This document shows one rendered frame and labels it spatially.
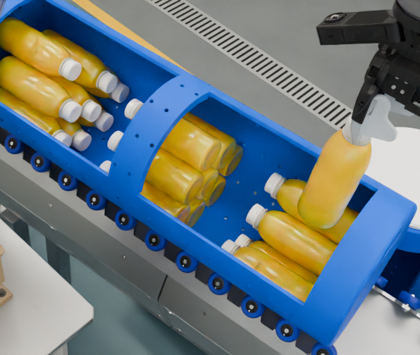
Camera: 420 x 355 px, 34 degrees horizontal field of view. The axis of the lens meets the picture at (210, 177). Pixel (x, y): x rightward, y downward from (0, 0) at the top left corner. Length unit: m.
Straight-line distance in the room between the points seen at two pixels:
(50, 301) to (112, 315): 1.31
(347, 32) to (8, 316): 0.60
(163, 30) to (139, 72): 1.91
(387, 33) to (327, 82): 2.44
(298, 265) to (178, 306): 0.27
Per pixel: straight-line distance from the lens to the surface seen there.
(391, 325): 1.39
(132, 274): 1.42
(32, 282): 1.07
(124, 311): 2.36
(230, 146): 1.31
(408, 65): 0.84
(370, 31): 0.85
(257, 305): 1.28
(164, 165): 1.24
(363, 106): 0.87
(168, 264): 1.35
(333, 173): 0.97
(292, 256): 1.24
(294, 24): 3.57
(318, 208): 1.02
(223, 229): 1.38
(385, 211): 1.12
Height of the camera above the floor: 2.05
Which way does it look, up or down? 49 degrees down
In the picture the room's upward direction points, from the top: 11 degrees clockwise
